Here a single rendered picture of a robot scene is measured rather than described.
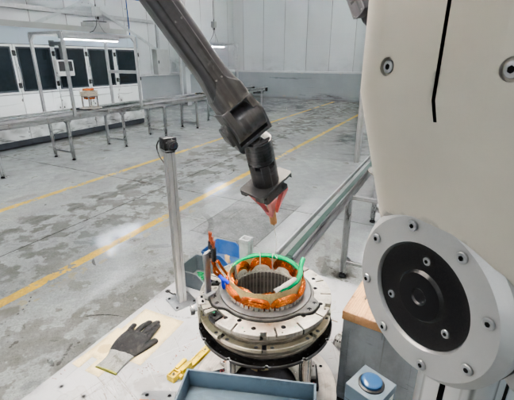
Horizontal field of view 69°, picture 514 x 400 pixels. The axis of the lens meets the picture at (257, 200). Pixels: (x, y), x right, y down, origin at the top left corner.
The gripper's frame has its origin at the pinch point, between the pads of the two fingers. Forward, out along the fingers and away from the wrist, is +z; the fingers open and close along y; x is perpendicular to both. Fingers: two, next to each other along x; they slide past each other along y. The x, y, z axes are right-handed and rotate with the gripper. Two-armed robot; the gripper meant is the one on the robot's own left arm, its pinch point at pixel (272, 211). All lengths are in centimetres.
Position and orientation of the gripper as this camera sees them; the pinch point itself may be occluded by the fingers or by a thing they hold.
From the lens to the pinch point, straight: 84.4
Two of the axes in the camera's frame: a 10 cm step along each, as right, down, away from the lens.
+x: 7.4, 3.3, -5.9
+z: 1.8, 7.4, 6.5
